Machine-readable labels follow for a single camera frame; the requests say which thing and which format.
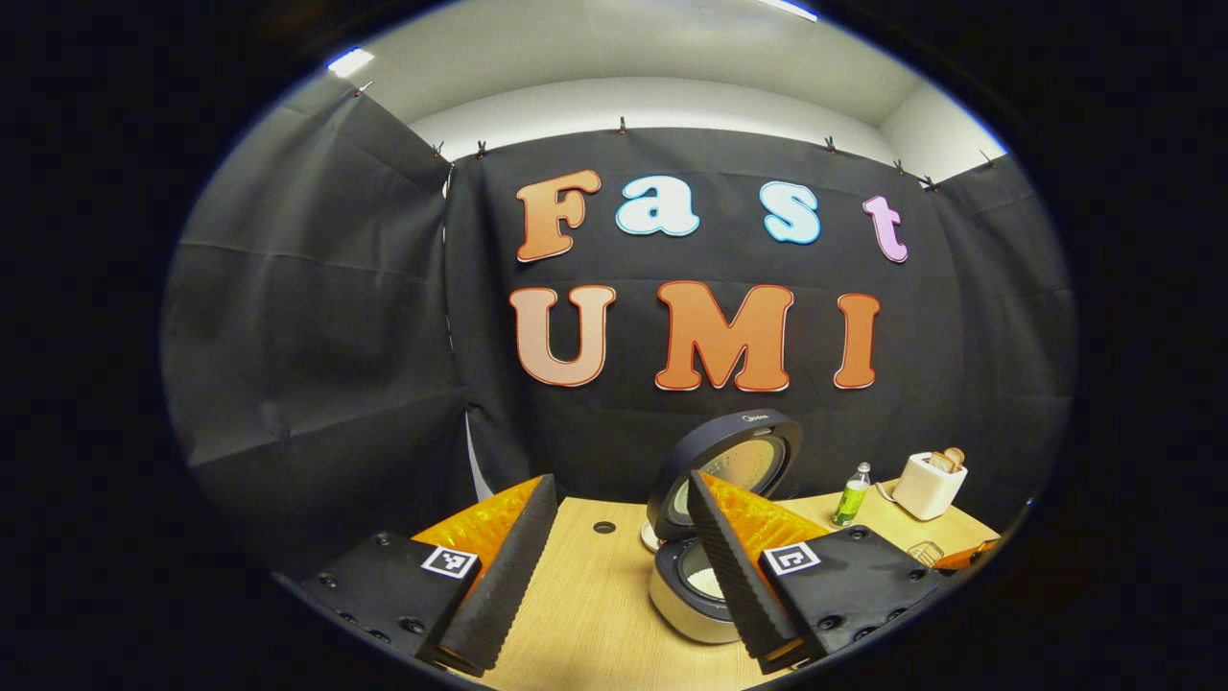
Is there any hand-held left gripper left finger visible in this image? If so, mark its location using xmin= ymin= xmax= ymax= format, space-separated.
xmin=272 ymin=473 xmax=559 ymax=678

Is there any white toaster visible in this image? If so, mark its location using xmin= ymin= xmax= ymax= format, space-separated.
xmin=892 ymin=451 xmax=969 ymax=522

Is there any small green drink bottle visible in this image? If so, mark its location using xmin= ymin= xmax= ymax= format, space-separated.
xmin=831 ymin=462 xmax=872 ymax=527

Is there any black rice cooker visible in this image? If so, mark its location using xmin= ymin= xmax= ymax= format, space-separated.
xmin=641 ymin=408 xmax=805 ymax=646

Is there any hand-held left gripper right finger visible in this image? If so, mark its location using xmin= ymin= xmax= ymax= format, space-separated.
xmin=685 ymin=468 xmax=951 ymax=675

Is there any black backdrop cloth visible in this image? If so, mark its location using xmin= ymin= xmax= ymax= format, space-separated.
xmin=158 ymin=77 xmax=1077 ymax=577

